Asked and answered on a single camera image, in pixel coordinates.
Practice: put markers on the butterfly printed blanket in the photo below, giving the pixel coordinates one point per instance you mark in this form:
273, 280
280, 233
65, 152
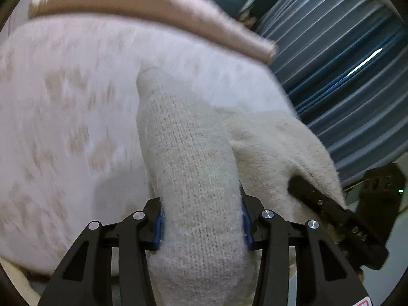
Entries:
73, 127

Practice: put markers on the blue grey pleated curtain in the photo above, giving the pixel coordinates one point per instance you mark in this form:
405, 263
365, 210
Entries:
344, 70

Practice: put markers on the beige pink duvet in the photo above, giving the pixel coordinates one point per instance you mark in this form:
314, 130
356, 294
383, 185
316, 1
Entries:
153, 3

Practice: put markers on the cream fuzzy sweater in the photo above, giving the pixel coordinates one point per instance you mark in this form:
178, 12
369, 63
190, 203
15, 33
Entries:
191, 181

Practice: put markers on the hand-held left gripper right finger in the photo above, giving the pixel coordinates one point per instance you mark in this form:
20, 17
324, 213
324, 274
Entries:
247, 226

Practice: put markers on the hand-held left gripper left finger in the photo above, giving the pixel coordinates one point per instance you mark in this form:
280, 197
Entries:
159, 229

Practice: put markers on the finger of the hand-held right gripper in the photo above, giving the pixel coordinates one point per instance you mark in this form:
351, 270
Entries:
338, 215

